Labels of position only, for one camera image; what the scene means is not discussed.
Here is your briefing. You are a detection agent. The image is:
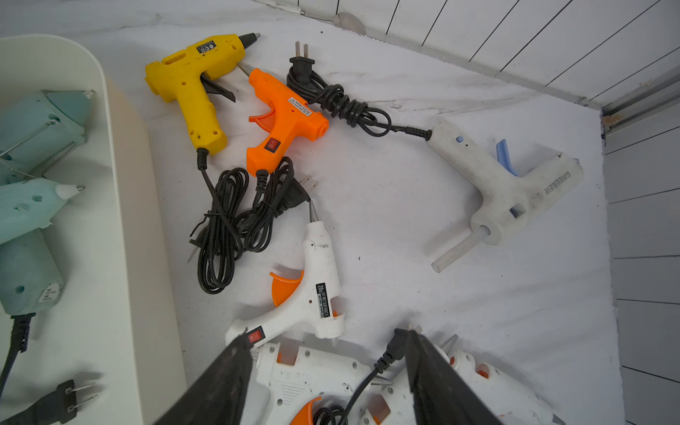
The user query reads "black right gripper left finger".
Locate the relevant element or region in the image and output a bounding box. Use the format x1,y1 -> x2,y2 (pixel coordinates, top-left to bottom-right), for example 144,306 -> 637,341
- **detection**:
156,334 -> 253,425

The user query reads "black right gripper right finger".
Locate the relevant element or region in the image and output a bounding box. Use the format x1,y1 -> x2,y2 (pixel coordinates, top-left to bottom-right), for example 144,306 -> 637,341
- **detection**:
405,330 -> 500,425

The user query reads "cream storage tray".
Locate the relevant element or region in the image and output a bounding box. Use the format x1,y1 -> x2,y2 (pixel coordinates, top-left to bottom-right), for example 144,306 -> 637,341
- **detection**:
1,35 -> 187,424

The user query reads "large mint glue gun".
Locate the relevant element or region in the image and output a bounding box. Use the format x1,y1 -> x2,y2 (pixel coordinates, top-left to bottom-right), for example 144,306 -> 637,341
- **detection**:
1,90 -> 95,185

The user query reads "white glue gun orange trigger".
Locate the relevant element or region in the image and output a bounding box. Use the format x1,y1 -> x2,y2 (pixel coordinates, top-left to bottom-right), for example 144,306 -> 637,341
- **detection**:
225,203 -> 345,347

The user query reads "dirty white Greeler glue gun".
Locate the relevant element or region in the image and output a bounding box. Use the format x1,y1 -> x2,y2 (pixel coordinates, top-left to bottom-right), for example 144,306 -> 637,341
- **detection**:
286,44 -> 584,273

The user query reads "yellow glue gun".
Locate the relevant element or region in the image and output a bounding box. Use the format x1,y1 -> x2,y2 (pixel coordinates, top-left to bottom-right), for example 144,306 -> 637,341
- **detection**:
145,33 -> 260,295

